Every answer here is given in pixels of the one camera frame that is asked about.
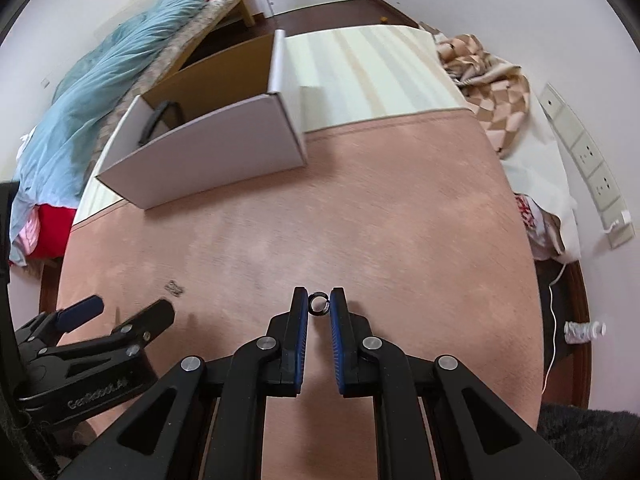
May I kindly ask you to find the dark fuzzy clothing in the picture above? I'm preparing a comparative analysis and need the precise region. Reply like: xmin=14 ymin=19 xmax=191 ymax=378
xmin=536 ymin=402 xmax=640 ymax=480

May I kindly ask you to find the white charger cable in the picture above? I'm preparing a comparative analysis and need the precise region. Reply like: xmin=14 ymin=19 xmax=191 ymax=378
xmin=541 ymin=222 xmax=623 ymax=393

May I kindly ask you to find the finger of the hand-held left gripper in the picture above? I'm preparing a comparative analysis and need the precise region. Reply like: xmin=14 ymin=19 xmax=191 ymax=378
xmin=14 ymin=295 xmax=105 ymax=347
xmin=39 ymin=299 xmax=176 ymax=377

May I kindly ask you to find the light blue blanket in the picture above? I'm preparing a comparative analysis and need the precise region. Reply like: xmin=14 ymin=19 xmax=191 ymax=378
xmin=9 ymin=0 xmax=241 ymax=267

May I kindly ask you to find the red printed plastic bag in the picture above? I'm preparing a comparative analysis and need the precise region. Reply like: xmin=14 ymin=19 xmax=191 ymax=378
xmin=516 ymin=194 xmax=565 ymax=261

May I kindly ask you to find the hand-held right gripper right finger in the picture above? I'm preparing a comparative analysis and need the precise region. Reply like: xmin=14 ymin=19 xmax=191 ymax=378
xmin=329 ymin=286 xmax=581 ymax=480

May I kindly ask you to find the white crumpled roll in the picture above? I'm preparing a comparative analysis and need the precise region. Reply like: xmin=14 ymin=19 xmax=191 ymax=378
xmin=564 ymin=319 xmax=607 ymax=344

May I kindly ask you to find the white cardboard box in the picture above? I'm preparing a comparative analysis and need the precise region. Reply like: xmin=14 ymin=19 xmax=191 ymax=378
xmin=94 ymin=29 xmax=309 ymax=210

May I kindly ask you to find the pink suede mat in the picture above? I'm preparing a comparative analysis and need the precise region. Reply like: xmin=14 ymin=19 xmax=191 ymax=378
xmin=56 ymin=106 xmax=546 ymax=480

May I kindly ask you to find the brown checkered blanket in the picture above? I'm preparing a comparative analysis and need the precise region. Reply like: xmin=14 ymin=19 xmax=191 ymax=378
xmin=434 ymin=33 xmax=532 ymax=157

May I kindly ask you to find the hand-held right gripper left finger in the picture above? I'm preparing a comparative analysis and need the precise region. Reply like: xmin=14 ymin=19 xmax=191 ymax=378
xmin=57 ymin=286 xmax=309 ymax=480

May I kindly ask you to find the black wrist band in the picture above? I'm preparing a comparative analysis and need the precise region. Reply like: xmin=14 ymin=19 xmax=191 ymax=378
xmin=137 ymin=101 xmax=182 ymax=149

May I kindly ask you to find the red cloth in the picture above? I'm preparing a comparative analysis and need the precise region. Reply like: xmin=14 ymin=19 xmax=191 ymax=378
xmin=25 ymin=204 xmax=77 ymax=261

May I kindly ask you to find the striped green table cloth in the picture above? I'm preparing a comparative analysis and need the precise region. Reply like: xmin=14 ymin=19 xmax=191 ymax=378
xmin=74 ymin=24 xmax=473 ymax=226

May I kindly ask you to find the wall socket strip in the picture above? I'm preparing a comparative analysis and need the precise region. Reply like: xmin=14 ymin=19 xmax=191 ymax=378
xmin=538 ymin=82 xmax=636 ymax=250

